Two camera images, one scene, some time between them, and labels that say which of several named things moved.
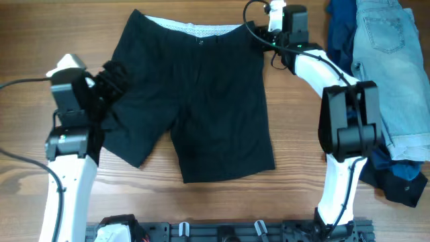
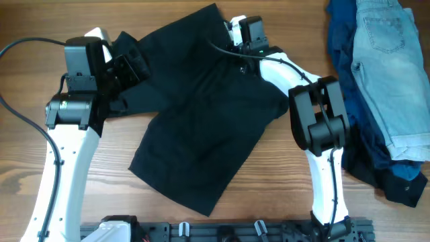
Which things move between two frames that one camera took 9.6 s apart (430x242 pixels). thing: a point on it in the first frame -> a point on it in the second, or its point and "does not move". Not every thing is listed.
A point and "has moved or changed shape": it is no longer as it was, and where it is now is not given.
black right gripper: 262,33 -> 234,59
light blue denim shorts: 388,51 does not move
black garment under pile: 397,189 does not move
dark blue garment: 342,13 does not move
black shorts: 209,78 has moved or changed shape
